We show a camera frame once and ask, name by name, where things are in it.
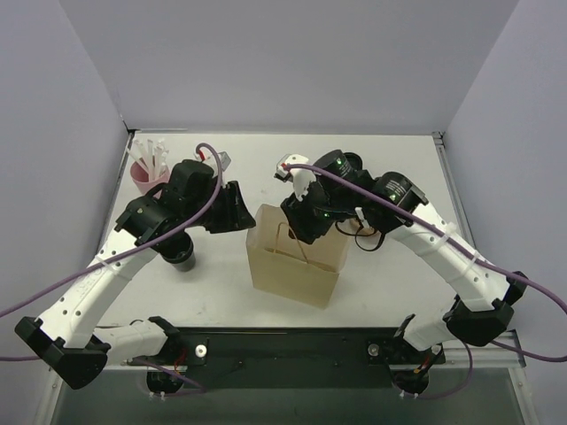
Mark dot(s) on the brown paper takeout bag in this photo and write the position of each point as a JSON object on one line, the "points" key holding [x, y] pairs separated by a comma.
{"points": [[286, 267]]}

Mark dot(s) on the pink straw holder cup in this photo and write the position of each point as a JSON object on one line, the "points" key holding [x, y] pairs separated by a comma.
{"points": [[141, 179]]}

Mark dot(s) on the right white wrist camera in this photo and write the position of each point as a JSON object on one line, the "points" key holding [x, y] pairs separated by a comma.
{"points": [[299, 177]]}

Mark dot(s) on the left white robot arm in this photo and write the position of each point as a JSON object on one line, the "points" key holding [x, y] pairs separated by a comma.
{"points": [[67, 336]]}

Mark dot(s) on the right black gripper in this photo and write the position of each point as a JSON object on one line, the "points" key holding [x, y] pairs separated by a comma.
{"points": [[301, 220]]}

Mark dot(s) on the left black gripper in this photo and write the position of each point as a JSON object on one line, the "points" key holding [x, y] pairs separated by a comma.
{"points": [[229, 207]]}

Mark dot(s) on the black mounting base plate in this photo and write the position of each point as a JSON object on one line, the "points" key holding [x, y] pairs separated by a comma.
{"points": [[291, 359]]}

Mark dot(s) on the stack of black lids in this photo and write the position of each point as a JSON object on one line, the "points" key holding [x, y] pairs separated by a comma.
{"points": [[354, 160]]}

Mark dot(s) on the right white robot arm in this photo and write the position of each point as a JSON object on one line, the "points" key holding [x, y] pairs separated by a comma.
{"points": [[338, 189]]}

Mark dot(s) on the white wrapped straws bundle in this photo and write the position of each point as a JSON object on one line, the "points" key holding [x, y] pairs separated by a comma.
{"points": [[150, 156]]}

